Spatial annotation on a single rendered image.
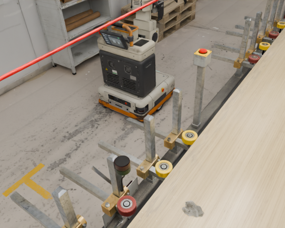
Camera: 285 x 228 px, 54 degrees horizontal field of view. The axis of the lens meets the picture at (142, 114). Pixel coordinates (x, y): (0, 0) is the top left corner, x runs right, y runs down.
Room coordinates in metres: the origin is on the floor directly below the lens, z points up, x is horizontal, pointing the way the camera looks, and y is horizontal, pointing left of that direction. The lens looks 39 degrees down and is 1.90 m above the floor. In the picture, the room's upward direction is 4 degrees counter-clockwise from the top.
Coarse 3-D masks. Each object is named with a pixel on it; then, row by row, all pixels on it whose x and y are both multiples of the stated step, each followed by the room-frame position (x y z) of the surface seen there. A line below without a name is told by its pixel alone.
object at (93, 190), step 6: (66, 168) 0.91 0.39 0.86; (66, 174) 0.88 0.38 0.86; (72, 174) 0.88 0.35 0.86; (72, 180) 0.85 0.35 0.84; (78, 180) 0.84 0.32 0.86; (84, 180) 0.83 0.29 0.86; (84, 186) 0.80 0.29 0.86; (90, 186) 0.80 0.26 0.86; (90, 192) 0.78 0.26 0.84; (96, 192) 0.76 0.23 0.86; (102, 192) 0.76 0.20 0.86; (102, 198) 0.73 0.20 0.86
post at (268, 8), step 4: (268, 0) 2.32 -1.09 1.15; (272, 0) 2.32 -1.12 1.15; (268, 4) 2.31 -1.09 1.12; (268, 8) 2.31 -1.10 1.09; (268, 12) 2.30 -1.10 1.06; (264, 16) 2.32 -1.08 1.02; (268, 16) 2.31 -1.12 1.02; (264, 20) 2.31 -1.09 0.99; (264, 24) 2.31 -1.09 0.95; (264, 28) 2.30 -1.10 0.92; (260, 32) 2.32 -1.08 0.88; (264, 32) 2.30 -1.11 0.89; (256, 48) 2.32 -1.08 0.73
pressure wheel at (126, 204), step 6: (120, 198) 0.69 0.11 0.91; (126, 198) 0.69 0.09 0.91; (132, 198) 0.69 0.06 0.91; (120, 204) 0.66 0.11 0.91; (126, 204) 0.66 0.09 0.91; (132, 204) 0.66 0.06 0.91; (120, 210) 0.64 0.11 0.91; (126, 210) 0.63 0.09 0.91; (132, 210) 0.63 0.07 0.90; (126, 216) 0.63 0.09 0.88
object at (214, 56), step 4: (212, 56) 2.02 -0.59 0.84; (216, 56) 2.00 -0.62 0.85; (220, 56) 1.99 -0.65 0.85; (224, 56) 1.98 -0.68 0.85; (220, 60) 1.98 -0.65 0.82; (224, 60) 1.96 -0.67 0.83; (228, 60) 1.94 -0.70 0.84; (232, 60) 1.92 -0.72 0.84; (244, 64) 1.86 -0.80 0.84; (248, 64) 1.84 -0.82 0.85; (252, 64) 1.83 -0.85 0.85
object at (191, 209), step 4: (188, 204) 0.64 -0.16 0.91; (192, 204) 0.64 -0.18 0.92; (184, 208) 0.62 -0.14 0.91; (188, 208) 0.63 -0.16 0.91; (192, 208) 0.62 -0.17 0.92; (196, 208) 0.63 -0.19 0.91; (200, 208) 0.62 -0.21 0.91; (184, 212) 0.61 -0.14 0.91; (188, 212) 0.61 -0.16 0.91; (192, 212) 0.61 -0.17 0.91; (196, 212) 0.60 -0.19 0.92; (200, 212) 0.60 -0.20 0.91; (196, 216) 0.59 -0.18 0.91; (200, 216) 0.59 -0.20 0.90
